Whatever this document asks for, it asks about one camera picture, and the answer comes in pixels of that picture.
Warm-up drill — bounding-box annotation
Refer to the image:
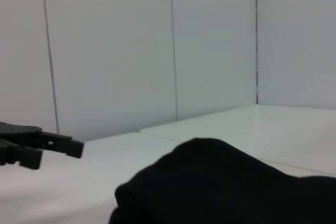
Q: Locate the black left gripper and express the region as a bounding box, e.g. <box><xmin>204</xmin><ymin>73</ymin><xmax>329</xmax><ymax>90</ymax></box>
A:
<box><xmin>0</xmin><ymin>120</ymin><xmax>85</xmax><ymax>170</ymax></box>

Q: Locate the black shirt with white print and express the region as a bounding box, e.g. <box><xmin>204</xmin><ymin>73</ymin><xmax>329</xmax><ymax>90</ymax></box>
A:
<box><xmin>108</xmin><ymin>136</ymin><xmax>336</xmax><ymax>224</ymax></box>

